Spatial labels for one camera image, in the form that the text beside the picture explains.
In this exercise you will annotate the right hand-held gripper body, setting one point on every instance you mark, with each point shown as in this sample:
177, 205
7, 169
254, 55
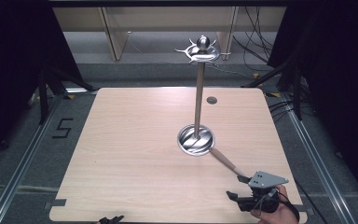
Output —
265, 179

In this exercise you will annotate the metal utensil rack stand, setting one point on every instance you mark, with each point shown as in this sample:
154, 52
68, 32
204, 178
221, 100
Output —
199, 93

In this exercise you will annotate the person's right hand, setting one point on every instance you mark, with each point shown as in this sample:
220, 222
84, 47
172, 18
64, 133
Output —
279, 216

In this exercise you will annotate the black metal stand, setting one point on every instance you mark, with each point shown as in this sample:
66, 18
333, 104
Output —
297, 93
43, 99

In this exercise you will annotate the black curtain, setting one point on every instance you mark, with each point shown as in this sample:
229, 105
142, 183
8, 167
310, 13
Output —
12, 62
338, 77

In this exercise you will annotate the beige wooden furniture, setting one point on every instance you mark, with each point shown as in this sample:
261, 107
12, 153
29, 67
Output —
167, 18

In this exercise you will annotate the metal floor rail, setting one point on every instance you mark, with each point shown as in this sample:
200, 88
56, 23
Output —
21, 168
317, 161

